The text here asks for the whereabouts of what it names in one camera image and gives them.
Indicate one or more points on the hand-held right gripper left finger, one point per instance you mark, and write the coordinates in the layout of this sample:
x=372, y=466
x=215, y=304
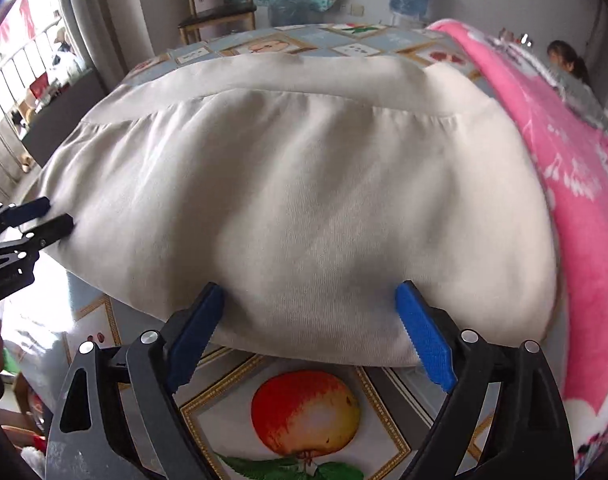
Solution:
x=196, y=335

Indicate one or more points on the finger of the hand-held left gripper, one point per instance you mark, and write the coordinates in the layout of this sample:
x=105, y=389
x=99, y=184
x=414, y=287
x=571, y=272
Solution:
x=51, y=230
x=29, y=211

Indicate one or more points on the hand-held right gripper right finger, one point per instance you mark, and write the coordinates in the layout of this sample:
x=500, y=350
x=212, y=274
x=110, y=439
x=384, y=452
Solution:
x=426, y=337

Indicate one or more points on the cream zip jacket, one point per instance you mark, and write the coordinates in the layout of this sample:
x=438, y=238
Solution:
x=309, y=185

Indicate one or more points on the grey cabinet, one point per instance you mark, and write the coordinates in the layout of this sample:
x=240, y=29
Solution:
x=64, y=115

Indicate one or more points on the fruit print tablecloth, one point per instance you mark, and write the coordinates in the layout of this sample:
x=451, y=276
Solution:
x=309, y=410

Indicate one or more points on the pink floral blanket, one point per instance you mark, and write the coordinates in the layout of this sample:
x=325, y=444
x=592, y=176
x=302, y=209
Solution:
x=583, y=210

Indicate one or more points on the grey curtain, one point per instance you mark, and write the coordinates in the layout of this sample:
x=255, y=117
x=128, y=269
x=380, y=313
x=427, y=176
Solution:
x=99, y=20

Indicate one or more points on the wooden chair black seat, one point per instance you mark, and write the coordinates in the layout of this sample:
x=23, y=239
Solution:
x=219, y=17

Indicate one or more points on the white water dispenser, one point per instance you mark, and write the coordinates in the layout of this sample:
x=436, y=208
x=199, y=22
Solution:
x=408, y=22

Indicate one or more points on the white wall socket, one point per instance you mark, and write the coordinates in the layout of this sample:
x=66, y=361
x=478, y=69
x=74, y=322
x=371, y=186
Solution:
x=359, y=9

